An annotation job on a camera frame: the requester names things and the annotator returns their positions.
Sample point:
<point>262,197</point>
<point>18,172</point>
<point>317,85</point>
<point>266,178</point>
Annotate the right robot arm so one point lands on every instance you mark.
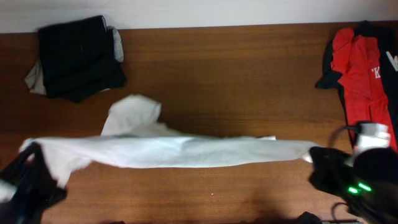
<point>366,179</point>

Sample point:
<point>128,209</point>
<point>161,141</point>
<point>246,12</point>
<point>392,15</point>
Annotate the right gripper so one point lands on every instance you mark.
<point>327,168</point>

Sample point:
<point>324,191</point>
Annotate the red t-shirt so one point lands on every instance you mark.
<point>357,59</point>

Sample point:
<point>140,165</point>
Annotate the black garment with white letters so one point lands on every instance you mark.
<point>387,43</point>

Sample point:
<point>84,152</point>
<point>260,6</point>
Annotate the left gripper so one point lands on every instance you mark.
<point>34,179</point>

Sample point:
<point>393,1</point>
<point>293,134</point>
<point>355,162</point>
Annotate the black folded garment stack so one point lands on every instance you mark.
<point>80,58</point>

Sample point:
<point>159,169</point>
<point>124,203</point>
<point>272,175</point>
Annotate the white robot print t-shirt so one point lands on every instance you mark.
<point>132,137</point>

